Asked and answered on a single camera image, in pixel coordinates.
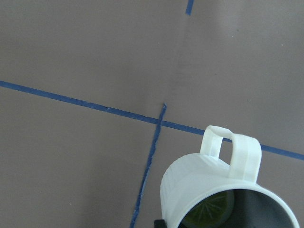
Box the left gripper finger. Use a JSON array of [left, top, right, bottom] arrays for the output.
[[153, 219, 167, 228]]

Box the green lemon slice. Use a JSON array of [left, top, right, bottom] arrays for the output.
[[180, 190, 235, 228]]

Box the white ribbed mug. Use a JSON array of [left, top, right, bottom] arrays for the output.
[[160, 126, 299, 228]]

